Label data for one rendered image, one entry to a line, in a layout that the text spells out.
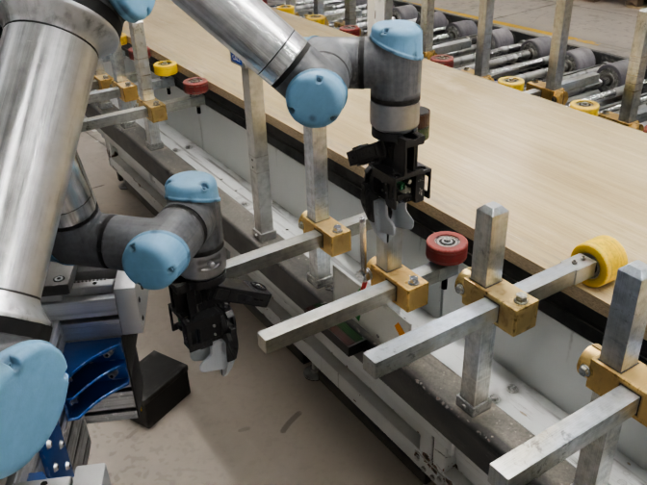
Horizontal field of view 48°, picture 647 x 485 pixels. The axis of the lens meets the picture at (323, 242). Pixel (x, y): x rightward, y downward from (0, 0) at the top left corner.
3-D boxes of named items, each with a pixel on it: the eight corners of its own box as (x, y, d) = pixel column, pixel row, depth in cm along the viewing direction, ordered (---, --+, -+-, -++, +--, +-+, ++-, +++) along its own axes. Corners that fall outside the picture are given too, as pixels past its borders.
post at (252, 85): (261, 242, 182) (246, 66, 160) (252, 235, 186) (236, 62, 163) (276, 237, 184) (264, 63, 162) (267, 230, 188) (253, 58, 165)
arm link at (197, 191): (150, 190, 99) (175, 165, 106) (161, 258, 105) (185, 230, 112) (203, 194, 97) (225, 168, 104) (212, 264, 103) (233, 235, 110)
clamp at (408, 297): (407, 313, 134) (408, 291, 131) (364, 281, 144) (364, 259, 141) (430, 303, 136) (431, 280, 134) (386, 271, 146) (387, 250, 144)
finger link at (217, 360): (197, 385, 119) (192, 341, 114) (230, 371, 122) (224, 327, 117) (206, 395, 117) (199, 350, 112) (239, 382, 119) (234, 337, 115)
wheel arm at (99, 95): (51, 114, 235) (48, 101, 233) (48, 112, 237) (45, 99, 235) (175, 88, 255) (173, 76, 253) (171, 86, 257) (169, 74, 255)
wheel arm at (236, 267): (223, 287, 143) (221, 268, 141) (216, 279, 146) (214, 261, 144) (396, 224, 164) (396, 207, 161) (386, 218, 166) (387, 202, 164)
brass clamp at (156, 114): (151, 123, 225) (148, 108, 222) (136, 112, 235) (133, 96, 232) (169, 119, 228) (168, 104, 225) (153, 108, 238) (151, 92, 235)
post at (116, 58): (128, 142, 258) (103, 5, 234) (124, 140, 260) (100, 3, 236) (137, 140, 259) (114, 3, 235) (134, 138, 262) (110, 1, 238)
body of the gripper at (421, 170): (393, 215, 111) (395, 141, 105) (360, 194, 118) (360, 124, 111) (430, 201, 115) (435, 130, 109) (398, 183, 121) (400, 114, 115)
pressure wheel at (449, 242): (442, 304, 140) (445, 253, 134) (415, 285, 146) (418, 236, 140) (473, 291, 144) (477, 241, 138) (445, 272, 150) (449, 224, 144)
